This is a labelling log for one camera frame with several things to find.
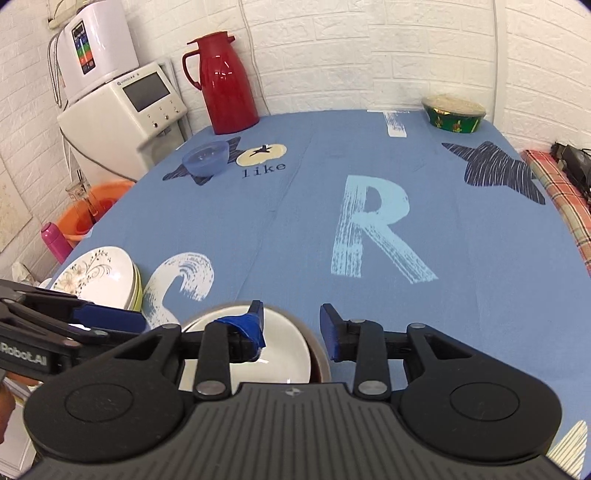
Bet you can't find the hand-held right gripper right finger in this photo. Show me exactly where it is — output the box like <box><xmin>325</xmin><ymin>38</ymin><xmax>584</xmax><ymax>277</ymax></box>
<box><xmin>320</xmin><ymin>303</ymin><xmax>476</xmax><ymax>398</ymax></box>

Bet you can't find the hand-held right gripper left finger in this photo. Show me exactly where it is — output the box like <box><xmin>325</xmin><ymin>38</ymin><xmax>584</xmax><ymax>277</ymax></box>
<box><xmin>113</xmin><ymin>299</ymin><xmax>269</xmax><ymax>400</ymax></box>

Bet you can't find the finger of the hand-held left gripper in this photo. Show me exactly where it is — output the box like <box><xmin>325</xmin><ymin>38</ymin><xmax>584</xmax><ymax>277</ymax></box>
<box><xmin>0</xmin><ymin>319</ymin><xmax>114</xmax><ymax>347</ymax></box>
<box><xmin>0</xmin><ymin>278</ymin><xmax>149</xmax><ymax>334</ymax></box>

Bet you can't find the stainless steel bowl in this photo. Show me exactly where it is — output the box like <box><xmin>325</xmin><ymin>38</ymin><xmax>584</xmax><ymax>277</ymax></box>
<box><xmin>185</xmin><ymin>301</ymin><xmax>332</xmax><ymax>385</ymax></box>

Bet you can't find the yellow plastic plate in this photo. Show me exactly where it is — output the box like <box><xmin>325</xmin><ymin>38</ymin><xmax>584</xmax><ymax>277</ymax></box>
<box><xmin>130</xmin><ymin>267</ymin><xmax>144</xmax><ymax>311</ymax></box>

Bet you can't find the white floral plate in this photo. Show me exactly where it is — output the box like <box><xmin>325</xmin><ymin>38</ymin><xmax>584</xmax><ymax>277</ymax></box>
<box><xmin>48</xmin><ymin>246</ymin><xmax>139</xmax><ymax>311</ymax></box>

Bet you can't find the white crumpled bag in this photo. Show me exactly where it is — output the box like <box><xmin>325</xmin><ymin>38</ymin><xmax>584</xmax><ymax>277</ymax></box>
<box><xmin>11</xmin><ymin>261</ymin><xmax>37</xmax><ymax>285</ymax></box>

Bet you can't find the pink bottle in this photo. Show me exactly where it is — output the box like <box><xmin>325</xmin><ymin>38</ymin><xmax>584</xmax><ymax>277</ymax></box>
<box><xmin>41</xmin><ymin>222</ymin><xmax>74</xmax><ymax>265</ymax></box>

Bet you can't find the orange plastic basin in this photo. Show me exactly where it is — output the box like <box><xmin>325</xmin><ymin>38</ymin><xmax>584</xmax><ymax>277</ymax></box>
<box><xmin>56</xmin><ymin>181</ymin><xmax>137</xmax><ymax>245</ymax></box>

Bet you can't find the blue printed tablecloth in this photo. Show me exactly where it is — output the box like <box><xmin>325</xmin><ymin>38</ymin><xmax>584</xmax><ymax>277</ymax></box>
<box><xmin>28</xmin><ymin>108</ymin><xmax>591</xmax><ymax>478</ymax></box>

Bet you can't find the clear glass bottle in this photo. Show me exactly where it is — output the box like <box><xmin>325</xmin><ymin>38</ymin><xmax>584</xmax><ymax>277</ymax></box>
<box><xmin>67</xmin><ymin>180</ymin><xmax>100</xmax><ymax>217</ymax></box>

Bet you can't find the small translucent blue bowl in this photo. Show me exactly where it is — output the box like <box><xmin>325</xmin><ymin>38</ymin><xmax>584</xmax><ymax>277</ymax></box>
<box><xmin>181</xmin><ymin>141</ymin><xmax>230</xmax><ymax>177</ymax></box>

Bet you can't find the white water dispenser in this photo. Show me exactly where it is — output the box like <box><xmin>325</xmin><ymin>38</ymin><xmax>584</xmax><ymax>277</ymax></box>
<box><xmin>57</xmin><ymin>60</ymin><xmax>189</xmax><ymax>185</ymax></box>

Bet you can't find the red thermos jug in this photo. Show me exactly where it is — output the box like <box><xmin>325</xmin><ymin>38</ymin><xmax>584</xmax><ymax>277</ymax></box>
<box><xmin>181</xmin><ymin>31</ymin><xmax>260</xmax><ymax>136</ymax></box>

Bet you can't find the green patterned bowl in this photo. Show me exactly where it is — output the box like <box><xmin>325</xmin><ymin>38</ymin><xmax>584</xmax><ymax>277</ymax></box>
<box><xmin>421</xmin><ymin>95</ymin><xmax>487</xmax><ymax>134</ymax></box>

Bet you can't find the plaid cloth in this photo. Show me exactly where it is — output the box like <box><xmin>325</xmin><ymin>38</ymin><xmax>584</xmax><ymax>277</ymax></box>
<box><xmin>522</xmin><ymin>148</ymin><xmax>591</xmax><ymax>278</ymax></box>

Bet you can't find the white water purifier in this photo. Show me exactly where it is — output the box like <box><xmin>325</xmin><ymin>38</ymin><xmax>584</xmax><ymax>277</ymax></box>
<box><xmin>48</xmin><ymin>0</ymin><xmax>140</xmax><ymax>109</ymax></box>

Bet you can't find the black electronic device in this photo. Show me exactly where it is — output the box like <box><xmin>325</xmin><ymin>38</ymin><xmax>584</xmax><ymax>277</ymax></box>
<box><xmin>551</xmin><ymin>142</ymin><xmax>591</xmax><ymax>204</ymax></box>

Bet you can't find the beige wall poster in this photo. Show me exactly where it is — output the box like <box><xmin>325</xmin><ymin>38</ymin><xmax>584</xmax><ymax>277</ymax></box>
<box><xmin>0</xmin><ymin>152</ymin><xmax>33</xmax><ymax>252</ymax></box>

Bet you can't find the grey flexible hose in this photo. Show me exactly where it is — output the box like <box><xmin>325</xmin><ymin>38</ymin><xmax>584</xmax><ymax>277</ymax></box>
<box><xmin>48</xmin><ymin>32</ymin><xmax>65</xmax><ymax>109</ymax></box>

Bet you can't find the white wall cable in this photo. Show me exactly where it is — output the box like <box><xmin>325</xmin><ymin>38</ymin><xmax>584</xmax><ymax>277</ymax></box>
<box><xmin>240</xmin><ymin>0</ymin><xmax>271</xmax><ymax>116</ymax></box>

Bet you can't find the white wall pipe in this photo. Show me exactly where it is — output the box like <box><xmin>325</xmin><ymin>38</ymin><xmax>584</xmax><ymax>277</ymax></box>
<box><xmin>491</xmin><ymin>0</ymin><xmax>502</xmax><ymax>121</ymax></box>

